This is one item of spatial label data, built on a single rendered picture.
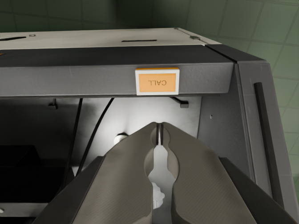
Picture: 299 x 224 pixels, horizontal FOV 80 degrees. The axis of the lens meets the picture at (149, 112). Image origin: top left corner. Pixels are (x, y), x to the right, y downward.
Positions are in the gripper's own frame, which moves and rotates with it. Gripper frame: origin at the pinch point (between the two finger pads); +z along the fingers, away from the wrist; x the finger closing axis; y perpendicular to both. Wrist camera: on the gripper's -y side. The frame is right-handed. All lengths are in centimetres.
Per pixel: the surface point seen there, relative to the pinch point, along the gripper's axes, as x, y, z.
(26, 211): -21.5, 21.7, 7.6
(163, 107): 1.5, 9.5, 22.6
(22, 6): -75, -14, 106
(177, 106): 4.2, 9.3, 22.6
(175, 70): 2.0, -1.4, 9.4
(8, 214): -24.9, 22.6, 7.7
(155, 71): -0.3, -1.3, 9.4
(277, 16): 68, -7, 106
